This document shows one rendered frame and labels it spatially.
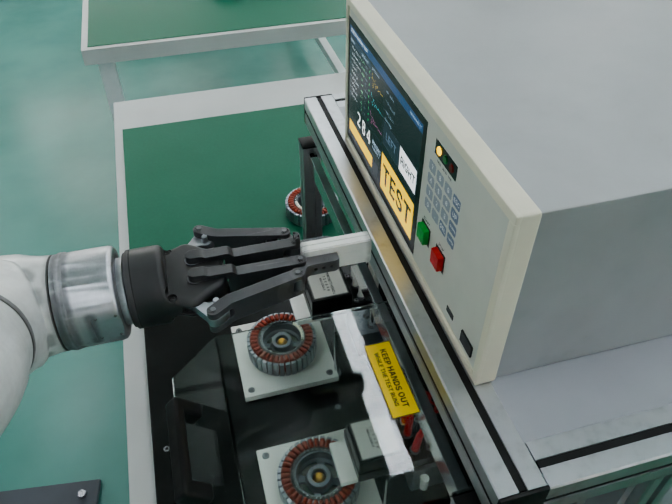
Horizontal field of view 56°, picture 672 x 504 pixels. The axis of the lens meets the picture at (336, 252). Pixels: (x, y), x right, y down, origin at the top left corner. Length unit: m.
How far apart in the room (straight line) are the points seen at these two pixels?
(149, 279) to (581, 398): 0.41
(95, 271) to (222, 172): 0.94
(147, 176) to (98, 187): 1.34
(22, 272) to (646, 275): 0.54
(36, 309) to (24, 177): 2.47
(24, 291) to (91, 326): 0.06
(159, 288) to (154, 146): 1.06
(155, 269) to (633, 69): 0.50
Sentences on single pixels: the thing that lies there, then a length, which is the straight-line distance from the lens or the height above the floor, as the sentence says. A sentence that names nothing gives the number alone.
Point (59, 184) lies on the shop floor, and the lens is 2.94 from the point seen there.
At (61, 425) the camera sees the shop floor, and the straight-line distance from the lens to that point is 2.05.
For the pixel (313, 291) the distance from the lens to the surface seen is 0.95.
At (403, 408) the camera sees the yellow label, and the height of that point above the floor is 1.07.
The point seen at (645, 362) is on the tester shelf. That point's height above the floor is 1.11.
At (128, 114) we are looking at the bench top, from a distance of 1.78.
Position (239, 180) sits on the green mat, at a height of 0.75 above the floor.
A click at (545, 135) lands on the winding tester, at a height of 1.32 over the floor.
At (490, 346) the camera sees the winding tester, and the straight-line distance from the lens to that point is 0.57.
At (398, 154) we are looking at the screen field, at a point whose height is 1.22.
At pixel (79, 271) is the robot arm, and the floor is 1.22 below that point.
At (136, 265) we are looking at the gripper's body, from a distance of 0.59.
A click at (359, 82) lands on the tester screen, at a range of 0.81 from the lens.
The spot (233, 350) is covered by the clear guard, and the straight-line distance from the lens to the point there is 0.70.
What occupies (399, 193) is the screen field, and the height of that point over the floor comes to 1.18.
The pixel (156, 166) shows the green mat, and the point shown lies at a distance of 1.55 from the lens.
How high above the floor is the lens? 1.61
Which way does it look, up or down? 43 degrees down
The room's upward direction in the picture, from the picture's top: straight up
